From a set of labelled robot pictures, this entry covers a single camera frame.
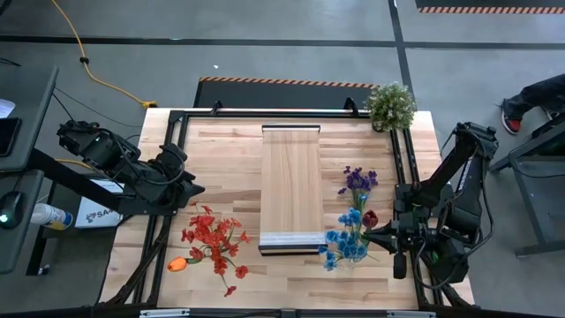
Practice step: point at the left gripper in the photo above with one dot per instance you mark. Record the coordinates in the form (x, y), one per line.
(159, 185)

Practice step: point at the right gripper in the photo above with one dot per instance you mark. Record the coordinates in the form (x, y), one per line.
(410, 232)

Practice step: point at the red poppy flower bunch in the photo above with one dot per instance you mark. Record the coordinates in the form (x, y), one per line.
(205, 221)
(240, 271)

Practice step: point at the blue flower bunch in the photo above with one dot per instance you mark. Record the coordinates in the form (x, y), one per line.
(351, 216)

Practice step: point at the purple flower bunch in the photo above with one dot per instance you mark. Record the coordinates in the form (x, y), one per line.
(358, 180)

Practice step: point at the orange tulip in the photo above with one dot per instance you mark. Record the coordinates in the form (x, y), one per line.
(176, 264)

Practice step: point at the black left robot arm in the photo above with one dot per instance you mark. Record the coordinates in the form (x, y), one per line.
(123, 170)

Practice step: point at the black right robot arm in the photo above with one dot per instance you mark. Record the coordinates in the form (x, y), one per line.
(468, 199)

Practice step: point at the grey desk shelf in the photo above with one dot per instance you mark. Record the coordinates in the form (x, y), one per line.
(22, 247)

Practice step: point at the white printed box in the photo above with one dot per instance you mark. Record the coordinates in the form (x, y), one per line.
(95, 216)

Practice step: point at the wooden board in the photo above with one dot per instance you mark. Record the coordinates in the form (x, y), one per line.
(291, 185)

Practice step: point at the black slanted support beam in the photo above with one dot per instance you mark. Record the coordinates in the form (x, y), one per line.
(66, 176)

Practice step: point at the potted green plant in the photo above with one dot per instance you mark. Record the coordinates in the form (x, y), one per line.
(390, 108)

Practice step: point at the black mat striped edge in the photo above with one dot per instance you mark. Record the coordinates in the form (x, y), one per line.
(485, 4)
(282, 95)

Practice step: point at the white plastic bottle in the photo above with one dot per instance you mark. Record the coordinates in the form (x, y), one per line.
(48, 214)

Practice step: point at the black desk leg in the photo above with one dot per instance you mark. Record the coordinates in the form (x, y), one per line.
(42, 229)

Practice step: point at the grey desk top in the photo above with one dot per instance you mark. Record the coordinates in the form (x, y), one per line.
(31, 132)

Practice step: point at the red black sneaker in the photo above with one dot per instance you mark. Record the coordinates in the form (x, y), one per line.
(511, 123)

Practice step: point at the black computer mouse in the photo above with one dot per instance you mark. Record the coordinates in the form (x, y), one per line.
(13, 205)

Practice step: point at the black tablet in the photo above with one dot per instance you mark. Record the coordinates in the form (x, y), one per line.
(9, 137)

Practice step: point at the white paper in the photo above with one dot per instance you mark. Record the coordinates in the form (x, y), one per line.
(5, 108)

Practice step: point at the person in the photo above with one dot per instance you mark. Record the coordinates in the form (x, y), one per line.
(536, 97)

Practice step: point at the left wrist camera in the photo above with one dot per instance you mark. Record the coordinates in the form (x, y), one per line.
(172, 156)

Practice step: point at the black table frame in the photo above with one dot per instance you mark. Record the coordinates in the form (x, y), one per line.
(287, 115)

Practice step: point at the grey metal desk frame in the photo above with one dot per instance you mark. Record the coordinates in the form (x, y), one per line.
(527, 199)

